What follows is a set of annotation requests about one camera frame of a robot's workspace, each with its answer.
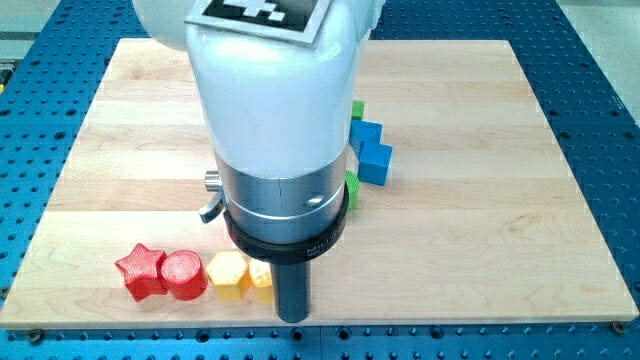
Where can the red cylinder block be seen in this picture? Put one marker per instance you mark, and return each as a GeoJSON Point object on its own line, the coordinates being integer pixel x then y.
{"type": "Point", "coordinates": [184, 275]}

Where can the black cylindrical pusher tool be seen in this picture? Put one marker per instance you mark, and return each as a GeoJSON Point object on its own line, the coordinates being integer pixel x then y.
{"type": "Point", "coordinates": [291, 291]}

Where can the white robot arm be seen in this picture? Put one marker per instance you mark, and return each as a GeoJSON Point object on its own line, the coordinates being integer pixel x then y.
{"type": "Point", "coordinates": [275, 80]}

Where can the fiducial marker plate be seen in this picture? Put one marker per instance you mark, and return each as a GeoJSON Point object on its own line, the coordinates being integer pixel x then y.
{"type": "Point", "coordinates": [296, 21]}

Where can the blue block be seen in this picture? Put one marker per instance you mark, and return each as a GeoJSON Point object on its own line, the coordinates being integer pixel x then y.
{"type": "Point", "coordinates": [373, 156]}

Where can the blue perforated table plate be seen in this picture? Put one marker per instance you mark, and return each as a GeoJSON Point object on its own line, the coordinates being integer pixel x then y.
{"type": "Point", "coordinates": [51, 91]}

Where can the red star block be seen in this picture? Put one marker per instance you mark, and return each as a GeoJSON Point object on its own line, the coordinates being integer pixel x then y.
{"type": "Point", "coordinates": [141, 271]}

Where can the wooden board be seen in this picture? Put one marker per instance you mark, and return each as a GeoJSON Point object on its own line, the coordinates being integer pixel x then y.
{"type": "Point", "coordinates": [481, 219]}

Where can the green round block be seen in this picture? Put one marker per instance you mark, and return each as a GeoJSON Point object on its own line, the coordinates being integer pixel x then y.
{"type": "Point", "coordinates": [353, 186]}

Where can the green cube block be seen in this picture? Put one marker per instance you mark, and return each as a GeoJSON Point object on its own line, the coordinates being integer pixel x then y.
{"type": "Point", "coordinates": [358, 109]}

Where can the yellow hexagon block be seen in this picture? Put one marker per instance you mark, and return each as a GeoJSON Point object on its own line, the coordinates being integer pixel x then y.
{"type": "Point", "coordinates": [228, 272]}

